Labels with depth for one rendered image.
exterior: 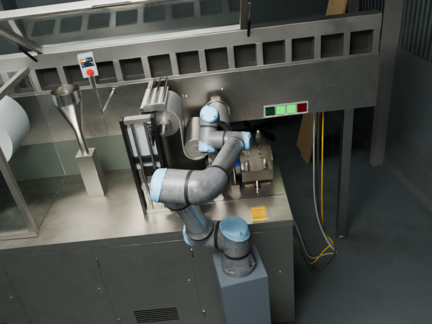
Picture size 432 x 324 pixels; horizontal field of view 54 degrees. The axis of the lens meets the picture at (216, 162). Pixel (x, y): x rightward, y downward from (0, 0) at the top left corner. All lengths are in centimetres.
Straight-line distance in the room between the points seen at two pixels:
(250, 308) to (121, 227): 75
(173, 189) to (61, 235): 103
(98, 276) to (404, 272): 197
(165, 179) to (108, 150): 125
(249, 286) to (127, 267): 75
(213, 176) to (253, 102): 109
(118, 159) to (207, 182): 133
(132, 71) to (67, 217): 86
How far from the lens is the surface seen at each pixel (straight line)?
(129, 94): 239
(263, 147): 237
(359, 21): 236
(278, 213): 210
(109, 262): 230
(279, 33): 228
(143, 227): 214
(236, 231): 167
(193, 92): 235
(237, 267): 178
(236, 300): 187
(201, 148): 170
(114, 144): 256
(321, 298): 291
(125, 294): 247
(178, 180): 135
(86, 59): 202
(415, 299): 301
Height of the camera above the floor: 224
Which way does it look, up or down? 32 degrees down
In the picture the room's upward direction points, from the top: 8 degrees counter-clockwise
